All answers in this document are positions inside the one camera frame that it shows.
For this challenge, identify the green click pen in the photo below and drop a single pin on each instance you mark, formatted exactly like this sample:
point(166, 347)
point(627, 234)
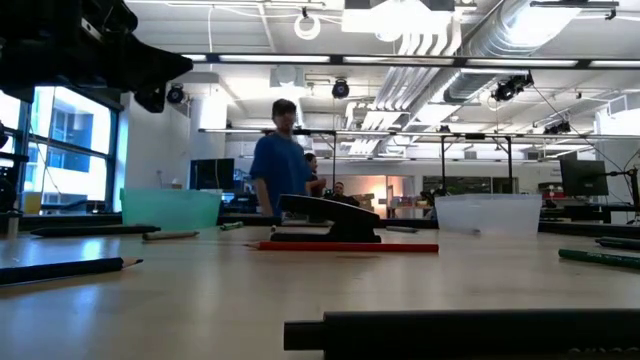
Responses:
point(231, 226)

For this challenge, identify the green translucent plastic bin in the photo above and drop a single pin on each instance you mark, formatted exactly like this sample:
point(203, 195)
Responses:
point(170, 210)

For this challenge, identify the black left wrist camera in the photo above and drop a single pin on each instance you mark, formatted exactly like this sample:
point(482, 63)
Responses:
point(150, 100)

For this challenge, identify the yellow box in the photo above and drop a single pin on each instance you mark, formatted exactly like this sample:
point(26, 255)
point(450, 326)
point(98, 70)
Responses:
point(32, 202)

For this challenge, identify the silver ventilation duct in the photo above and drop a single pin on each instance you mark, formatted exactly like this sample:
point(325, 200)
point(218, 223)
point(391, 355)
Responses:
point(500, 45)

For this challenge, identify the slim green pen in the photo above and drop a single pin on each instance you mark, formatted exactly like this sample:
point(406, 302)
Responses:
point(600, 258)

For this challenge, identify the clear plastic bin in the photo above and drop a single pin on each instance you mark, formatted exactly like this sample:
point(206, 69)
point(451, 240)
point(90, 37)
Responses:
point(487, 215)

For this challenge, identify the black stapler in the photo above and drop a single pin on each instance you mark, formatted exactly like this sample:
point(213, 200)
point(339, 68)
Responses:
point(345, 220)

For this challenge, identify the dark pen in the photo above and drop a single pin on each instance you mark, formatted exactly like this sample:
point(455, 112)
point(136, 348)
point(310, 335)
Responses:
point(95, 231)

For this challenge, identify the black gantry frame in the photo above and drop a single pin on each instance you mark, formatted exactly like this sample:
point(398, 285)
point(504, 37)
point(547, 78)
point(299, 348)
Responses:
point(320, 132)

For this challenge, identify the person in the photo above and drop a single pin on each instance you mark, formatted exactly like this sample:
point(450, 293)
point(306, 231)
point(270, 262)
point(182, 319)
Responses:
point(340, 192)
point(314, 172)
point(280, 165)

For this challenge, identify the black monitor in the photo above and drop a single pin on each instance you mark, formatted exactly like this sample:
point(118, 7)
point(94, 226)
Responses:
point(212, 174)
point(584, 177)

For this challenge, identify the red pencil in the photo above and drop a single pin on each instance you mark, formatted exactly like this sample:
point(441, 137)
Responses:
point(350, 247)

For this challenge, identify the red storage box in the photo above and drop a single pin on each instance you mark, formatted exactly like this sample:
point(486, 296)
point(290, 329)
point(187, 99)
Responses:
point(552, 191)

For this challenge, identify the dark blue pencil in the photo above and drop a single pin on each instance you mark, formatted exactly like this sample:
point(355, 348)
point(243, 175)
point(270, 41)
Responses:
point(60, 270)

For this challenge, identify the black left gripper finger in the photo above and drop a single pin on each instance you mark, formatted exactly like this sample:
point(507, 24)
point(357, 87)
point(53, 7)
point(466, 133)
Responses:
point(155, 65)

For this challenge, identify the overhead light bar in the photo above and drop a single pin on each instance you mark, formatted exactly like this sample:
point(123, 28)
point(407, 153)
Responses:
point(340, 59)

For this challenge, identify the translucent pale pen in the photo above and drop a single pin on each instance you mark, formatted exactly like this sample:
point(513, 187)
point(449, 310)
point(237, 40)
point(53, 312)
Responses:
point(402, 229)

